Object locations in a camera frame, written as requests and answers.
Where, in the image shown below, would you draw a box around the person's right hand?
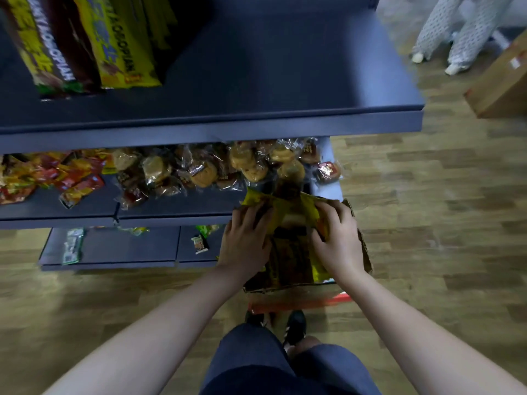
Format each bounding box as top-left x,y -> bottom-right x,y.
310,199 -> 367,281

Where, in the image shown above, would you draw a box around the person's left shoe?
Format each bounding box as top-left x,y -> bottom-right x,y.
244,309 -> 267,328

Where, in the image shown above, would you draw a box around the person's right shoe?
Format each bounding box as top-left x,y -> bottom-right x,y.
283,309 -> 308,348

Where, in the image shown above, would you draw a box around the brown cardboard box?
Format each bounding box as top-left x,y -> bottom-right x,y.
242,191 -> 374,315

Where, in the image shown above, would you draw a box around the person's right forearm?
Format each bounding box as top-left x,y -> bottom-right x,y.
337,270 -> 527,395

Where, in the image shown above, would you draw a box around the white green label packet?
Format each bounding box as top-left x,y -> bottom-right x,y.
61,227 -> 86,266

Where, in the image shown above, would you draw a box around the red label pastry packet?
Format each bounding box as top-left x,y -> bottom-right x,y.
314,160 -> 344,184

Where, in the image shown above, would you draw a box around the green snack pouch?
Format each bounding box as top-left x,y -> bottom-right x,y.
195,223 -> 221,240

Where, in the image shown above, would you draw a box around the sealed brown shipping carton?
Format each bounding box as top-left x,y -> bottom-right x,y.
463,30 -> 527,120

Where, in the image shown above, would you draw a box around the person's left forearm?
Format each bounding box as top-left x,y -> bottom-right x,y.
41,266 -> 249,395

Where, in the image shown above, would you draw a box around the pile of yellow snacks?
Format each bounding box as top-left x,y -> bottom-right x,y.
240,186 -> 335,285

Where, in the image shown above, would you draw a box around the pile of red orange packets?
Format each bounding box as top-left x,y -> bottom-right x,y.
0,149 -> 119,210

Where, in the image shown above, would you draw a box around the dark blue metal shelf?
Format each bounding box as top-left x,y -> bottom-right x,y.
0,0 -> 426,272

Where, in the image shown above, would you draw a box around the pile of wrapped buns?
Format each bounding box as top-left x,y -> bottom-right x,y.
110,137 -> 322,211

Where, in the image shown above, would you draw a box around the dark blue shorts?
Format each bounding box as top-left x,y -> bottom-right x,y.
199,323 -> 382,395

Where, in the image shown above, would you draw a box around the brown snack packet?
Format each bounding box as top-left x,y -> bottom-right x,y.
0,0 -> 102,101

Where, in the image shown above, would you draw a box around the person's shoe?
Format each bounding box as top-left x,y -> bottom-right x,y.
283,309 -> 308,348
244,309 -> 267,328

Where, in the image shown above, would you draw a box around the person's left hand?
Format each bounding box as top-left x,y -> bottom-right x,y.
216,202 -> 275,281

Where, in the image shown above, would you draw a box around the small red white sachet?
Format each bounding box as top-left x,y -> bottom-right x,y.
190,235 -> 210,256

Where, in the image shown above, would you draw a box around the person's right leg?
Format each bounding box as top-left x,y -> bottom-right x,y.
288,336 -> 322,359

